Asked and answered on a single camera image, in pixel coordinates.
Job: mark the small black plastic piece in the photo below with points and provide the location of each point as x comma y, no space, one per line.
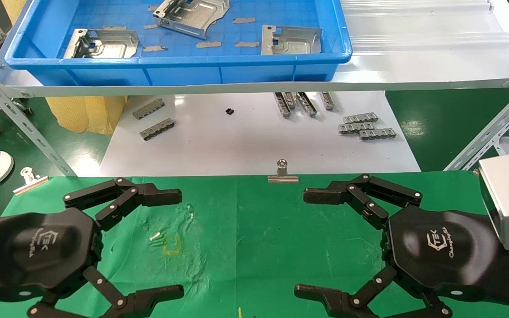
229,111

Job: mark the sheet metal bracket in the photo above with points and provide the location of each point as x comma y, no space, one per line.
104,44
290,42
188,17

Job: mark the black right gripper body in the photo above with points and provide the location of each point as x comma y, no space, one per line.
440,247

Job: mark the blue plastic tray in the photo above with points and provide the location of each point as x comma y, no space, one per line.
184,70

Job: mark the green table cloth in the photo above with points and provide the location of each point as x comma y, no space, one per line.
237,229

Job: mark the white metal shelf board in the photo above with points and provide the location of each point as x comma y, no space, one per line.
413,66

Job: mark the silver binder clip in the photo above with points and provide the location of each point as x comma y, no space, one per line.
282,178
31,184

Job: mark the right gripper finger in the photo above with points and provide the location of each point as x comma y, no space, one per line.
338,194
325,298

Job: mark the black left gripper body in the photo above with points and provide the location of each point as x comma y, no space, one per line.
38,247

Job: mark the grey metal rail part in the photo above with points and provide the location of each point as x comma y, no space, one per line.
355,128
377,134
282,105
306,104
328,100
148,108
291,100
158,129
360,118

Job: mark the translucent corrugated plastic sheet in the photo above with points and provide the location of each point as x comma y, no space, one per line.
413,26

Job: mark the slotted angle shelf brace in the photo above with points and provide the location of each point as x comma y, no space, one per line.
29,128
493,128

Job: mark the yellow cloth cover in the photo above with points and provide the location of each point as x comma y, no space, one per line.
82,115

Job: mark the small white scrap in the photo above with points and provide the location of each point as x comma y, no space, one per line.
155,236

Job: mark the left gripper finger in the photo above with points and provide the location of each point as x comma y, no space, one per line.
148,194
148,298

